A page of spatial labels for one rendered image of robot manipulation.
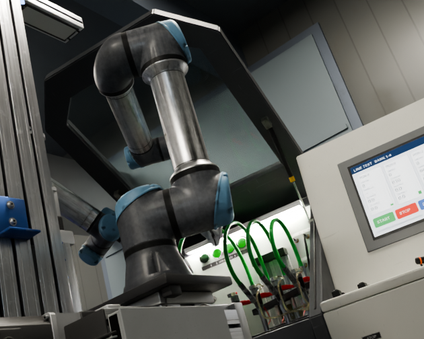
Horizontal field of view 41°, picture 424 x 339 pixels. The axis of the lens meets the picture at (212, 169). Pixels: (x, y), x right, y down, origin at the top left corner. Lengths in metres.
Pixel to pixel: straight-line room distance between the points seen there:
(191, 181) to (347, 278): 0.79
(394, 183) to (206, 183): 0.86
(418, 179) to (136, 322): 1.25
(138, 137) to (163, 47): 0.34
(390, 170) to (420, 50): 2.07
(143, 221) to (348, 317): 0.66
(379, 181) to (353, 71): 2.17
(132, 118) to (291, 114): 2.64
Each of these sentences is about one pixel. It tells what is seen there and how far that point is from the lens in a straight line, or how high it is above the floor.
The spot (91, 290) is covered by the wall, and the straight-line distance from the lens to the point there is 5.20.
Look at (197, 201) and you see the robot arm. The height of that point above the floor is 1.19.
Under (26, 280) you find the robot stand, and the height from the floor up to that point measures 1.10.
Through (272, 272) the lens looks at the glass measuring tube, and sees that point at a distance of 2.26.
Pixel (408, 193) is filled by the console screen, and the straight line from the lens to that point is 1.91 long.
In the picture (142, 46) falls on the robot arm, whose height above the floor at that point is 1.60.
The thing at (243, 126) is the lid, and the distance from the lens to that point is 2.07.
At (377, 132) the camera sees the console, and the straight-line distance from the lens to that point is 2.05.
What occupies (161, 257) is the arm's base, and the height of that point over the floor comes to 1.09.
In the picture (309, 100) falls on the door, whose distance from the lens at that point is 4.07.
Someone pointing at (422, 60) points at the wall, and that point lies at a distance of 3.92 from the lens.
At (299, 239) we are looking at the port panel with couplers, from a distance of 2.24.
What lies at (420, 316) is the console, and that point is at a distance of 1.58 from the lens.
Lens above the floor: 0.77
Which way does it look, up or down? 23 degrees up
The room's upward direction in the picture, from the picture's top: 17 degrees counter-clockwise
